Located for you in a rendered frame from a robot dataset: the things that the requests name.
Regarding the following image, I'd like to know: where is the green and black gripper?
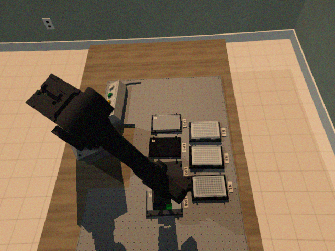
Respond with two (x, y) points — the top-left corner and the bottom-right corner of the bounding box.
(152, 190), (172, 210)

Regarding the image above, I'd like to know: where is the white plate lid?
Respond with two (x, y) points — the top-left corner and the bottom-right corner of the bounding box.
(192, 146), (222, 164)

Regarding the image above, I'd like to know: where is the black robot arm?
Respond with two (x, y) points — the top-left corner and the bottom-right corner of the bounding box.
(26, 73), (192, 204)

